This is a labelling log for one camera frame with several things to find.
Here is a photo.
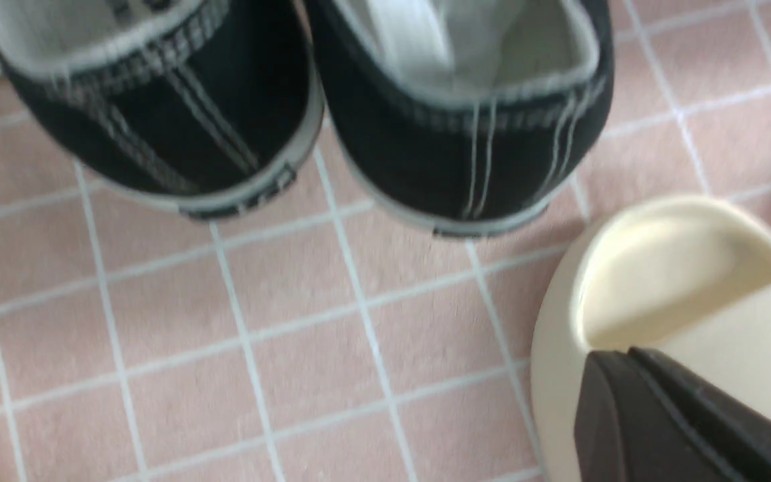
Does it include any pink checked tablecloth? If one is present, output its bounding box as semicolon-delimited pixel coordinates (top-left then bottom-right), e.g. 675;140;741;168
0;1;771;481

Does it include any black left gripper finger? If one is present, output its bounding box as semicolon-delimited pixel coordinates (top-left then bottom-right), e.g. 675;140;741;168
573;347;771;481

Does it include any left cream slide slipper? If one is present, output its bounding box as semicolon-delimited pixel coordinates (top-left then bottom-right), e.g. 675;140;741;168
530;196;771;481

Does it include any black canvas sneaker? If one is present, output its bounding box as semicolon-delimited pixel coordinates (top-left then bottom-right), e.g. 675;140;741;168
0;1;325;222
304;1;615;238

